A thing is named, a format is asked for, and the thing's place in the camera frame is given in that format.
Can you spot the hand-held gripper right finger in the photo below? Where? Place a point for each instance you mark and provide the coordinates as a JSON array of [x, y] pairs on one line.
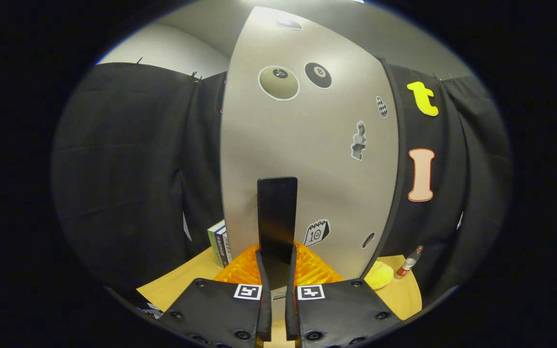
[[292, 299]]

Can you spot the dark grey shoe cabinet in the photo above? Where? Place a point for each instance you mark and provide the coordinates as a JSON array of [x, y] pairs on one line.
[[399, 169]]

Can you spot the small red-capped bottle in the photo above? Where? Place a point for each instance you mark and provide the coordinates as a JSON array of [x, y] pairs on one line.
[[408, 265]]

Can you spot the green book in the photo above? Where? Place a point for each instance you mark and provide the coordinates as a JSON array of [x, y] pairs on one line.
[[212, 246]]

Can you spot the dark blue book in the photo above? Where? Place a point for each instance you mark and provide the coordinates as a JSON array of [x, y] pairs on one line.
[[220, 246]]

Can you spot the yellow plush toy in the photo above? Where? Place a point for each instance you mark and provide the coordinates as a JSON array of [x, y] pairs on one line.
[[379, 275]]

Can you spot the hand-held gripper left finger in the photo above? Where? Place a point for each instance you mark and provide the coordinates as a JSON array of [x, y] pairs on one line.
[[263, 299]]

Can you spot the black backdrop cloth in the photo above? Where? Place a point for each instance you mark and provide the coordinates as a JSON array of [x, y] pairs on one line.
[[114, 169]]

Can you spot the beige shoe cabinet door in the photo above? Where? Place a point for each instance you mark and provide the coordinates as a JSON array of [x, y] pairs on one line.
[[298, 159]]

